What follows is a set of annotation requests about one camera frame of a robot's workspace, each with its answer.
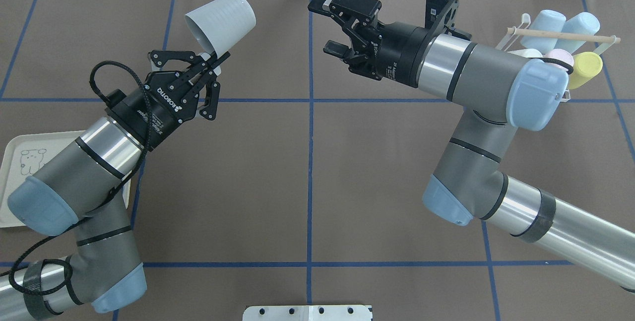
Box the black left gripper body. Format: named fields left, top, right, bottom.
left=106, top=71, right=209, bottom=150

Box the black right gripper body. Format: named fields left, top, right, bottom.
left=342, top=18, right=431, bottom=88

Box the grey plastic cup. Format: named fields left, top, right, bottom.
left=185, top=0, right=256, bottom=56

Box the pale cream plastic cup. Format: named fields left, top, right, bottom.
left=507, top=48, right=544, bottom=60

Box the blue plastic cup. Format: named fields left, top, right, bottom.
left=554, top=11, right=601, bottom=54
left=521, top=9, right=567, bottom=48

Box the pink plastic cup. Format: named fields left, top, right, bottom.
left=543, top=48, right=574, bottom=67

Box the blue plastic cup front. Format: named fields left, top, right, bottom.
left=554, top=11, right=601, bottom=54

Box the yellow plastic cup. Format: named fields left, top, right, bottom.
left=567, top=52, right=603, bottom=90

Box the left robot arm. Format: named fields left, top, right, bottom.
left=1, top=50, right=230, bottom=321

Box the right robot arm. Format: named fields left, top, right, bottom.
left=306, top=0, right=634, bottom=301

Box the cream plastic tray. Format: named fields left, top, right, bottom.
left=0, top=130, right=133, bottom=228

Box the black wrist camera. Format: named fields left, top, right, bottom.
left=323, top=0, right=382, bottom=23

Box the white wire cup rack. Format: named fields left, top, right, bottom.
left=496, top=13, right=621, bottom=102

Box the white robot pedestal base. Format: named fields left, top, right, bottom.
left=242, top=305, right=374, bottom=321

